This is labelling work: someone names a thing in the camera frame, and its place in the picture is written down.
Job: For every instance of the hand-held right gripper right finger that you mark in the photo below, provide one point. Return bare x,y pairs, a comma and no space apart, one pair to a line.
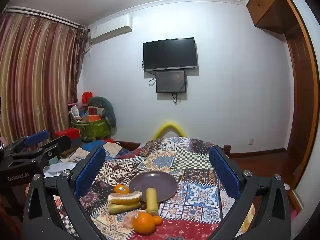
225,175

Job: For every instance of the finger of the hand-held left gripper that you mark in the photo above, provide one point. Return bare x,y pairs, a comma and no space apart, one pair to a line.
56,145
37,137

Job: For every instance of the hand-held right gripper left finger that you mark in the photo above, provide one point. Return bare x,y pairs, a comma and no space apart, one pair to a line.
87,175

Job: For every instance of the orange with sticker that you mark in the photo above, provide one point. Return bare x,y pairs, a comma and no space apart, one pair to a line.
121,190

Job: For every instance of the peeled pomelo segment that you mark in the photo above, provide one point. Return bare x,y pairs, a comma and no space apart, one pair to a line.
125,197
128,220

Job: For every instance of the yellow-green sugarcane piece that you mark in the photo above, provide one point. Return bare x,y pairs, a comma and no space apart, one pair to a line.
122,208
152,200

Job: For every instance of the purple round plate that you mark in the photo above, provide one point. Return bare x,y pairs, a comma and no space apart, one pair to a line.
155,182

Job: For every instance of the large plain orange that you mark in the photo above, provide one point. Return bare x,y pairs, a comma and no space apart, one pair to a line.
143,224

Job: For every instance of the small mandarin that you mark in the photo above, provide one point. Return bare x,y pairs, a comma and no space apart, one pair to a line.
157,220

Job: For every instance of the red flat box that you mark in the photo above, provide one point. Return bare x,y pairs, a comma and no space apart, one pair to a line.
68,133

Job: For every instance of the light blue cloth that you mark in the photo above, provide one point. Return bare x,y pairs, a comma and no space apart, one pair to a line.
60,168

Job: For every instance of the patchwork printed blanket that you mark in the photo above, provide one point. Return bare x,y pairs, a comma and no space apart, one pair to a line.
200,195

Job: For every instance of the small white fan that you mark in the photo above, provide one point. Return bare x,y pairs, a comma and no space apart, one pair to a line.
75,112

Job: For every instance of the green fabric storage bag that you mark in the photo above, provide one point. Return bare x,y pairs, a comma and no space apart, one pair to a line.
95,130

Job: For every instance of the orange box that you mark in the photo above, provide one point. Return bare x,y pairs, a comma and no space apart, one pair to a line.
91,118

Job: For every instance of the red plastic bag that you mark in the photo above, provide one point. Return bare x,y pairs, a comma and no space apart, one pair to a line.
87,97

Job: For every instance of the striped brown curtain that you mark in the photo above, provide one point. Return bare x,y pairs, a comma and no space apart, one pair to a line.
32,80

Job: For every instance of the dark red jujube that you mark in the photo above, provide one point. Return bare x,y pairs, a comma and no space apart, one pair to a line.
142,206

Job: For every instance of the yellow foam tube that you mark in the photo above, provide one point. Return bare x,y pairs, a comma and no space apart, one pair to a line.
170,126

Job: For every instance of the small black monitor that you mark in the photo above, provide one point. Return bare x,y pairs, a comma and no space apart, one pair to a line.
170,82

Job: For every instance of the white curtain rod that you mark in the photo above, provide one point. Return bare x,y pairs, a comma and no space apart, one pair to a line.
42,16

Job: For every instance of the white air conditioner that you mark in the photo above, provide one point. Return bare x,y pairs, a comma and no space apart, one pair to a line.
111,30

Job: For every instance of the large black television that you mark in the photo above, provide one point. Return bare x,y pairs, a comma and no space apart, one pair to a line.
170,53

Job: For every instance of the wooden overhead cabinet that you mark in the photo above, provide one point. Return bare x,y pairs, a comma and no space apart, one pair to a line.
267,5

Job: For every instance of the white wall socket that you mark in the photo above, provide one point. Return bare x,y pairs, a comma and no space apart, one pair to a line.
251,141

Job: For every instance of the wooden wardrobe frame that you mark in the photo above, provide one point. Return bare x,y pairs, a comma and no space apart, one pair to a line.
302,92

